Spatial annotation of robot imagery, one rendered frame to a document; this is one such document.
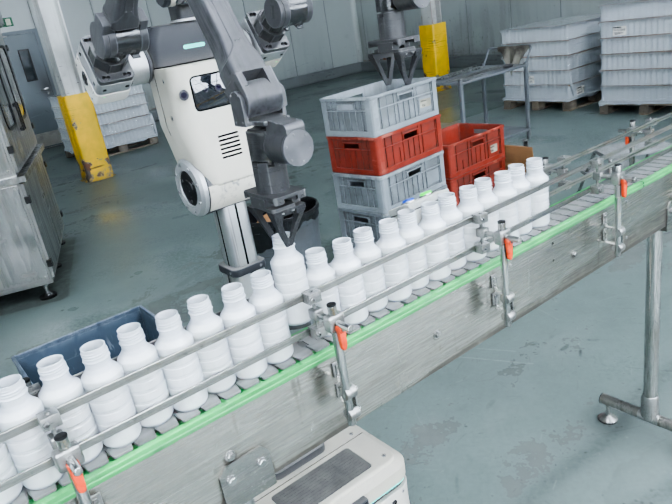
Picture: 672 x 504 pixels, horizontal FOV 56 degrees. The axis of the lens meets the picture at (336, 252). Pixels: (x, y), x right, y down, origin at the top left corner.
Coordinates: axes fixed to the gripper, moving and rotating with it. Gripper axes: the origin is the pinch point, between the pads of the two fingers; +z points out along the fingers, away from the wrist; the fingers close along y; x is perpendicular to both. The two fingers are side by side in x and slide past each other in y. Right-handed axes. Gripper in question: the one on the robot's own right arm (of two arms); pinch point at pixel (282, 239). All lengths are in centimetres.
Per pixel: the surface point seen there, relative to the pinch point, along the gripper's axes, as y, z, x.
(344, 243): 2.7, 4.1, 11.2
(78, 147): -743, 88, 165
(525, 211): 3, 14, 64
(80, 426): 3.3, 14.5, -40.8
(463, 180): -183, 83, 250
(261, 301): 2.5, 8.2, -7.8
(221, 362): 3.4, 15.1, -17.7
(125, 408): 4.0, 14.6, -34.3
